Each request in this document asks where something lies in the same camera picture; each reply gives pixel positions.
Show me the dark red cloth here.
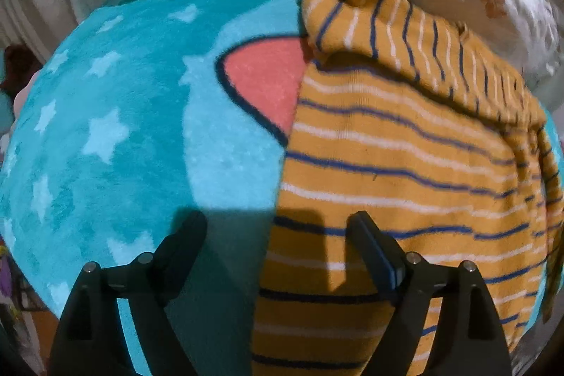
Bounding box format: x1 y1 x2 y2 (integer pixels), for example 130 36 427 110
0 43 43 95

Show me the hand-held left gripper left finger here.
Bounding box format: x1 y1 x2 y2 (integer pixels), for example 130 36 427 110
48 211 209 376

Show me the pink cloth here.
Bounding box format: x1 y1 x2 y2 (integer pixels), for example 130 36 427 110
12 72 41 117

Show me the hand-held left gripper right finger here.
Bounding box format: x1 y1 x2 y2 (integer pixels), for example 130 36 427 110
347 211 514 376

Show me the teal star printed blanket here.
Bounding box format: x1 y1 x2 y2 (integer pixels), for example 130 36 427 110
0 0 564 376

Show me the orange striped small garment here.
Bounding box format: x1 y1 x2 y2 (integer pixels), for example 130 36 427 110
251 0 564 376

